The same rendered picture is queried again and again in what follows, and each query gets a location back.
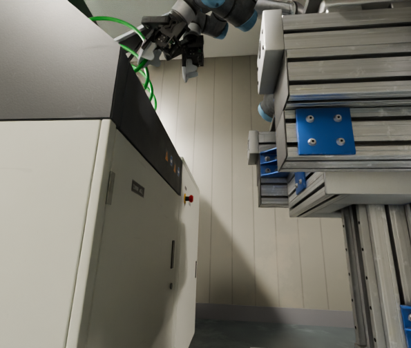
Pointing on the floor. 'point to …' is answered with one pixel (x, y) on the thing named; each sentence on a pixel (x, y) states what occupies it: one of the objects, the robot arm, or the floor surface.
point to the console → (186, 265)
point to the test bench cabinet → (38, 230)
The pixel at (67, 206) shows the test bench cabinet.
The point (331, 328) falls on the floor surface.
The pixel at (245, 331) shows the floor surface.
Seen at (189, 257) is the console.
